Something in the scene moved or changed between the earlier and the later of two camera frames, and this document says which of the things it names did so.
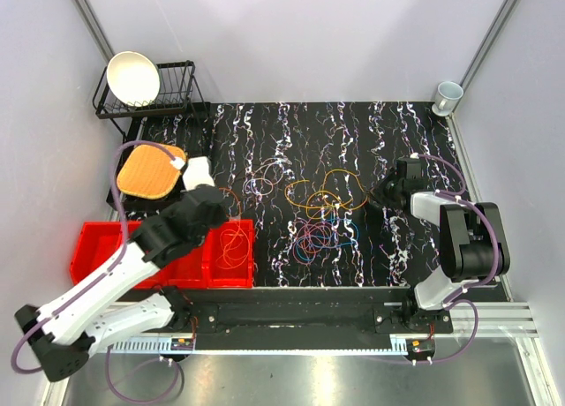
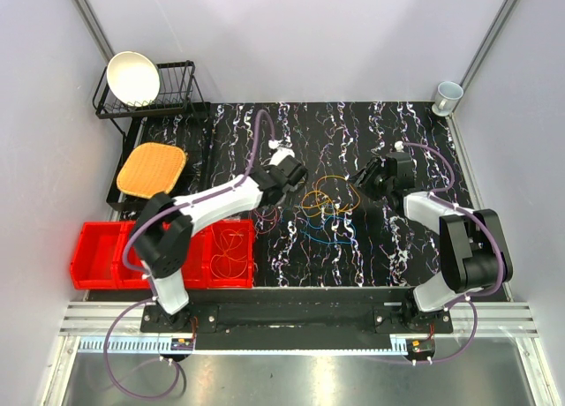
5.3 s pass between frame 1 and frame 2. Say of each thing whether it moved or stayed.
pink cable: moved
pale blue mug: stayed
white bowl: stayed
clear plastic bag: stayed
